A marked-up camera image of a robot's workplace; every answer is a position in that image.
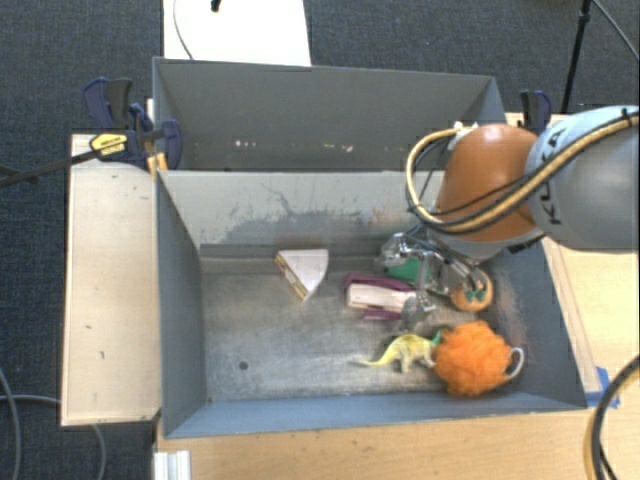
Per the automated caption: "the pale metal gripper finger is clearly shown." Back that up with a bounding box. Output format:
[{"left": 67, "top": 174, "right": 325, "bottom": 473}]
[
  {"left": 398, "top": 301, "right": 421, "bottom": 333},
  {"left": 415, "top": 290, "right": 438, "bottom": 319}
]

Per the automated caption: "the green plastic toy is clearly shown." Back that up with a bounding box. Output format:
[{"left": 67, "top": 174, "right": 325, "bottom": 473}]
[{"left": 385, "top": 259, "right": 420, "bottom": 285}]

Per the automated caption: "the yellow toy dinosaur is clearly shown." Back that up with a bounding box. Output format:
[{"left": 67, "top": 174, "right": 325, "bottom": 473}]
[{"left": 349, "top": 333, "right": 442, "bottom": 374}]

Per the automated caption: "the purple stapler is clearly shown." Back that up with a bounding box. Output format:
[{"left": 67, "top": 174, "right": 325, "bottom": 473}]
[{"left": 342, "top": 271, "right": 420, "bottom": 320}]

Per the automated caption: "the orange bath pouf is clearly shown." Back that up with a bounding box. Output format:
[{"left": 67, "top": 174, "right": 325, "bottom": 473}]
[{"left": 431, "top": 319, "right": 526, "bottom": 398}]

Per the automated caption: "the white wedge toy sandwich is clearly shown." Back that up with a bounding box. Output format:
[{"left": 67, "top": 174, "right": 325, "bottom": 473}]
[{"left": 274, "top": 248, "right": 331, "bottom": 302}]

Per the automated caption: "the grey metal bin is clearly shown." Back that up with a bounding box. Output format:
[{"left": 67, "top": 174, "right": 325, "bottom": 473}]
[{"left": 151, "top": 56, "right": 589, "bottom": 440}]

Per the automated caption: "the pale wood board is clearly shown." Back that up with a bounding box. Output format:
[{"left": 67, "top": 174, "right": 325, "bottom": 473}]
[{"left": 60, "top": 132, "right": 164, "bottom": 427}]

